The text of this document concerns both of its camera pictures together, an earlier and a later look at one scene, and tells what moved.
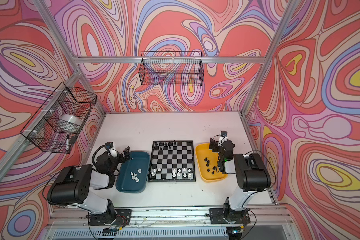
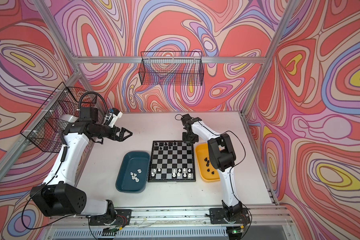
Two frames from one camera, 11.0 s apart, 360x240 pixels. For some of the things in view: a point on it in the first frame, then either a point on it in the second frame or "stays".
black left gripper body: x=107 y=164 → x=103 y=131
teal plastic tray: x=133 y=174 stays
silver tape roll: x=71 y=118 stays
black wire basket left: x=56 y=123 stays
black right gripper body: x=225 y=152 → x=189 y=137
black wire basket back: x=171 y=68 stays
